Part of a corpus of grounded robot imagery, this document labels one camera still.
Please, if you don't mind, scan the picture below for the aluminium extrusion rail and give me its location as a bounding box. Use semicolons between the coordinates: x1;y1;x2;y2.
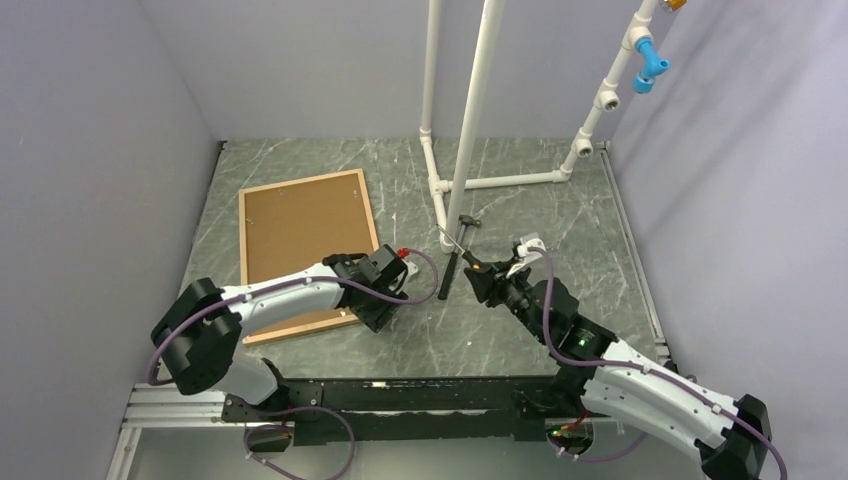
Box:
106;383;225;479

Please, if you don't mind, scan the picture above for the wooden picture frame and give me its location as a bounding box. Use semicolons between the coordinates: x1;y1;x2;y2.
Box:
238;168;382;347

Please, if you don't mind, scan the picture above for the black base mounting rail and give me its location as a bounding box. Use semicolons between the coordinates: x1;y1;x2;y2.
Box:
221;375;595;453

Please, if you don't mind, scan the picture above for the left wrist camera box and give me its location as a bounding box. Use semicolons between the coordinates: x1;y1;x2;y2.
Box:
394;247;420;292

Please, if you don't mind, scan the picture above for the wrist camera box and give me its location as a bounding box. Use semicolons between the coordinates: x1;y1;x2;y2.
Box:
506;233;546;278
394;247;420;292

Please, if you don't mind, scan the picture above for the blue pipe fitting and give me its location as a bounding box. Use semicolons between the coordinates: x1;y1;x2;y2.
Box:
632;36;671;94

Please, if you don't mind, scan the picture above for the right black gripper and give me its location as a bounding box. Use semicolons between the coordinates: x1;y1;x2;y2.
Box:
465;256;551;343

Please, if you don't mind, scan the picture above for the yellow black screwdriver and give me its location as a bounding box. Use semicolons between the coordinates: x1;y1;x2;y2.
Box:
438;226;478;273

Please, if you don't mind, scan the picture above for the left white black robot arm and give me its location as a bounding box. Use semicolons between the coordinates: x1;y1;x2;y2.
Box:
150;245;410;420

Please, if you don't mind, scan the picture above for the black handle hammer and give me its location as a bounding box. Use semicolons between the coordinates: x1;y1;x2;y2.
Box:
437;214;481;301

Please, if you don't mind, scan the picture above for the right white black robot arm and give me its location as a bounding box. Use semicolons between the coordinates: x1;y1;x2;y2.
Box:
463;253;788;479

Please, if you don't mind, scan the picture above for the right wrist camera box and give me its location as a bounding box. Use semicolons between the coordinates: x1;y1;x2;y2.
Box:
506;233;546;278

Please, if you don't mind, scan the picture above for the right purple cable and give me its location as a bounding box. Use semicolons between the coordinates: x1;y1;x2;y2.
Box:
526;246;790;480

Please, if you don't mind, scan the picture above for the yellow pipe cap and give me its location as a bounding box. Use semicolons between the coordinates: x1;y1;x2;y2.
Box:
659;0;687;13

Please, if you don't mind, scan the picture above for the white PVC pipe structure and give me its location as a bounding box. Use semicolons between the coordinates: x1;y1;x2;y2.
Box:
419;1;665;252

